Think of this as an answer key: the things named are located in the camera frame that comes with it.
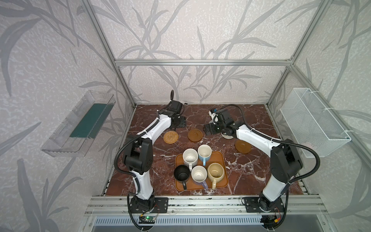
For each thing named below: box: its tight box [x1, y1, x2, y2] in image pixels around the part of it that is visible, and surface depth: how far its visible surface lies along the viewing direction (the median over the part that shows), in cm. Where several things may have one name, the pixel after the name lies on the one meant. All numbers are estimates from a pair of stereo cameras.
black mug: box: [173, 164, 191, 191], surface depth 79 cm
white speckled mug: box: [182, 147, 199, 171], surface depth 86 cm
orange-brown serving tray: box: [175, 153, 185, 168], surface depth 91 cm
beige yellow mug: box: [207, 162, 225, 190], surface depth 79 cm
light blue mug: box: [197, 144, 213, 167], surface depth 86 cm
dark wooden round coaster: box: [187, 128, 203, 143], surface depth 103 cm
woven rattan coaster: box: [163, 130, 179, 145], surface depth 103 cm
